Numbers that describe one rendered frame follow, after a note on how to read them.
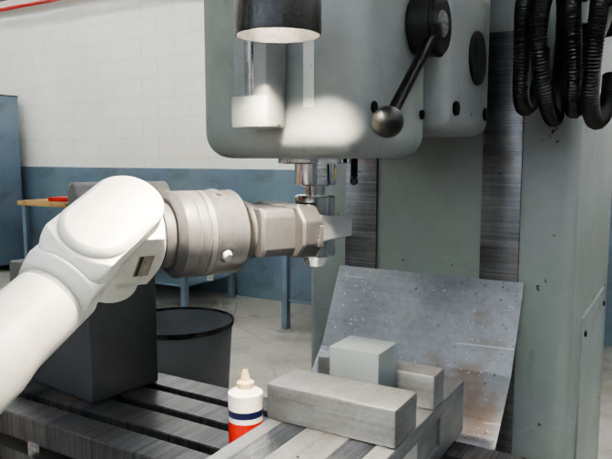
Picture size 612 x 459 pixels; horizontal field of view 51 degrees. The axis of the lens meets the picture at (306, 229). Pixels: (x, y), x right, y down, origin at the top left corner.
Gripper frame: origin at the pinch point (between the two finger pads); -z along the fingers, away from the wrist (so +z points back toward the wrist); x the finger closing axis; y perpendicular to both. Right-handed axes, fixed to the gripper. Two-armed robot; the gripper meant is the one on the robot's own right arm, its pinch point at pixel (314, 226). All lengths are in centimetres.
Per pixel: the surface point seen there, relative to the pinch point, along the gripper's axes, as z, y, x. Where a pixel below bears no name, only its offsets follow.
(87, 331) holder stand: 18.0, 16.9, 30.3
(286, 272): -215, 77, 344
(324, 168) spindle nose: 0.4, -6.7, -2.4
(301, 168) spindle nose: 2.3, -6.6, -0.7
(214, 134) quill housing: 11.3, -10.3, 2.9
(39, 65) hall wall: -125, -113, 726
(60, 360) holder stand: 20.2, 22.5, 37.3
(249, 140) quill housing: 9.3, -9.6, -1.1
